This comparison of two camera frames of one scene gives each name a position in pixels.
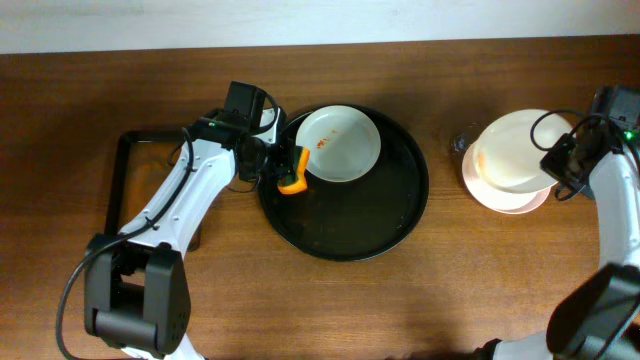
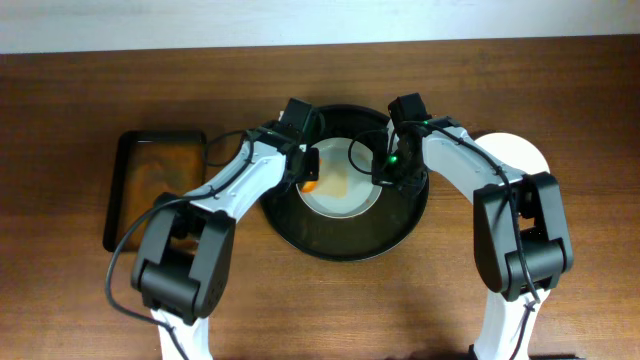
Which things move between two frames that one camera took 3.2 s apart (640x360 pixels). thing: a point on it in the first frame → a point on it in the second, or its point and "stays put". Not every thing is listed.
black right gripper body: (558, 163) → (400, 178)
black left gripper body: (286, 163) → (310, 171)
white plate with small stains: (344, 142) → (346, 187)
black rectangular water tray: (140, 161) stays put
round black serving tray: (353, 220) stays put
